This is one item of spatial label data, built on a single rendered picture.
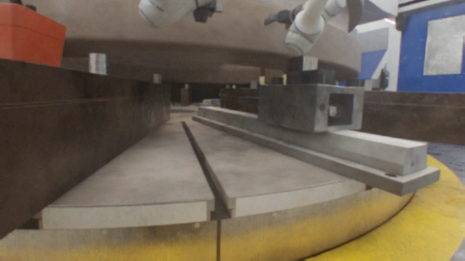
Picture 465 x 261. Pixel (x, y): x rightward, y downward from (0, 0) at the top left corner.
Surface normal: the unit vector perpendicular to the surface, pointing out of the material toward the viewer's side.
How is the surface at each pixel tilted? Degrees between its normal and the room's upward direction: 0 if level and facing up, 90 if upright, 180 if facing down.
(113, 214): 90
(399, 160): 72
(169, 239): 90
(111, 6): 90
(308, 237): 90
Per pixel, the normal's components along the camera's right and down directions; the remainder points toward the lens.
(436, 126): -0.63, 0.06
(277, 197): 0.33, 0.11
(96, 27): 0.10, 0.11
